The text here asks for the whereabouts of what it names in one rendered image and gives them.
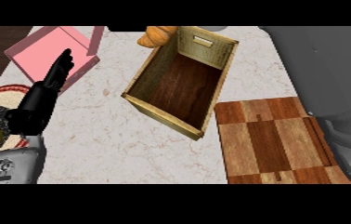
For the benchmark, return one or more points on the dark speckled object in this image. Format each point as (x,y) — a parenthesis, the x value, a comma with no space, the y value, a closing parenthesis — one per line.
(2,135)

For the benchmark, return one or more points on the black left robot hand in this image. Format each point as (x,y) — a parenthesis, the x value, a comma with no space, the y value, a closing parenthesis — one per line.
(40,102)

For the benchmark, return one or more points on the dark brown flat object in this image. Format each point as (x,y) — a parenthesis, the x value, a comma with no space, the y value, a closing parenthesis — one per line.
(9,40)

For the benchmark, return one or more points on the checkered wooden cutting board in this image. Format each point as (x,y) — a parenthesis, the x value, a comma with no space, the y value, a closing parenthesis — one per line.
(269,141)

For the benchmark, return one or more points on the golden brown croissant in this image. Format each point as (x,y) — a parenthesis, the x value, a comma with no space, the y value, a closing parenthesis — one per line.
(155,37)

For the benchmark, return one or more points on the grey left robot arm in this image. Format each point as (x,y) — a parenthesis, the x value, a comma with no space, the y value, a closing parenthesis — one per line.
(21,162)

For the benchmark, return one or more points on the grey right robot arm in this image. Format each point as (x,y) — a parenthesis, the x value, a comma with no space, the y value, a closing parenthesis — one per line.
(316,72)

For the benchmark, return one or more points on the round plate with red rim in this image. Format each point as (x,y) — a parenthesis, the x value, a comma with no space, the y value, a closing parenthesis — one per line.
(15,94)

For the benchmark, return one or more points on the rectangular wooden basket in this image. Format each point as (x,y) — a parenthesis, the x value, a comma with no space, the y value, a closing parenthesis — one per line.
(185,88)

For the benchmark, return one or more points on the black object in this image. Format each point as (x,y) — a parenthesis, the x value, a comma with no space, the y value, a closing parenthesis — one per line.
(126,28)

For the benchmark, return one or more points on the pale grey object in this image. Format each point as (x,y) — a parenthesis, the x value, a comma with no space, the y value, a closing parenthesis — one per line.
(214,28)

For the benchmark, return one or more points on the open pink box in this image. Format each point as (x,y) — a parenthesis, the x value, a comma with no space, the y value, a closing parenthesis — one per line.
(43,52)

